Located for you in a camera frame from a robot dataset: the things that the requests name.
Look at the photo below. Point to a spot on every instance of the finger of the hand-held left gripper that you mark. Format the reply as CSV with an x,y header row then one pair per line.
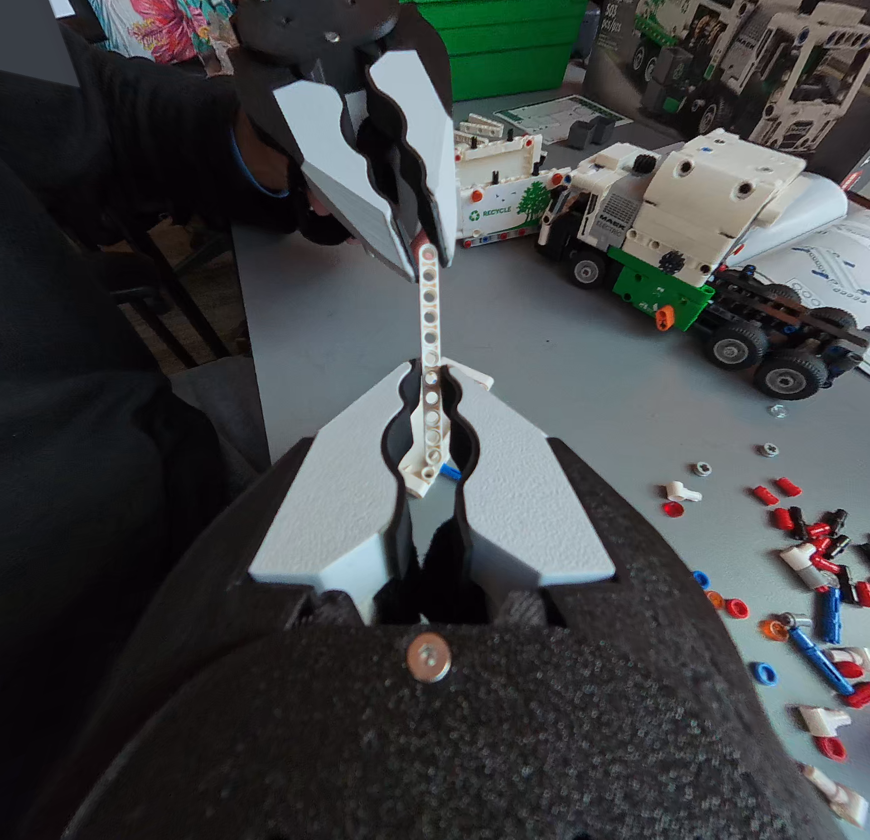
x,y
425,106
319,147

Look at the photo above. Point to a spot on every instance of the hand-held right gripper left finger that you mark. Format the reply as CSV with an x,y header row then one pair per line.
x,y
326,514

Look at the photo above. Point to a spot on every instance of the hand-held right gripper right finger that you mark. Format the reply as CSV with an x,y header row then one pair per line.
x,y
530,514

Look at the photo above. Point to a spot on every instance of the blue lego pin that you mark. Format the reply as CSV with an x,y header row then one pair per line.
x,y
450,473

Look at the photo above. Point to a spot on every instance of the short white lego beam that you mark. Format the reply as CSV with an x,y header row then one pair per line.
x,y
425,476

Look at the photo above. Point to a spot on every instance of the long white lego beam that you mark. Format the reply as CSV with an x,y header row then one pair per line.
x,y
429,310

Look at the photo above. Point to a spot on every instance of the person's left forearm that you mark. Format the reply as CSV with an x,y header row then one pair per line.
x,y
136,140

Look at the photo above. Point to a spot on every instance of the group of loose lego beams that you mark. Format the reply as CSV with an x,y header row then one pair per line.
x,y
479,128

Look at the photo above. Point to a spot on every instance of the white lego recycling container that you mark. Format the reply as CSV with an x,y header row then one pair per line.
x,y
510,194

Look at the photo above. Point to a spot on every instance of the white green lego truck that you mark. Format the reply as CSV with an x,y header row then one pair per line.
x,y
680,215

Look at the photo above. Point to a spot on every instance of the scattered small lego pins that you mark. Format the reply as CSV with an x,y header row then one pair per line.
x,y
802,568

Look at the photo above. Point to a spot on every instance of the lego set box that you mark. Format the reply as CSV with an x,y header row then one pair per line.
x,y
734,38

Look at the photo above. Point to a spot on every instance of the person's left hand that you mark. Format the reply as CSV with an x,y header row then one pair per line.
x,y
319,225

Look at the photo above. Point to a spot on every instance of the green plastic bin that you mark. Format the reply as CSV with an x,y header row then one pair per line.
x,y
496,31

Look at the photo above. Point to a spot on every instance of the green white printed sheet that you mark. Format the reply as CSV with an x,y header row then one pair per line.
x,y
544,113

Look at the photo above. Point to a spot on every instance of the floral printed fabric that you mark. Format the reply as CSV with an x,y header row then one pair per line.
x,y
156,17

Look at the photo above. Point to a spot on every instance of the small grey plastic tray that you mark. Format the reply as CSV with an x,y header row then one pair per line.
x,y
603,130
581,134

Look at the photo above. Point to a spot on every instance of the black office chair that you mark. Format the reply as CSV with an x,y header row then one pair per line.
x,y
170,289

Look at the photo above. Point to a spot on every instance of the person's black clothing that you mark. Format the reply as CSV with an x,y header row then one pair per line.
x,y
68,446

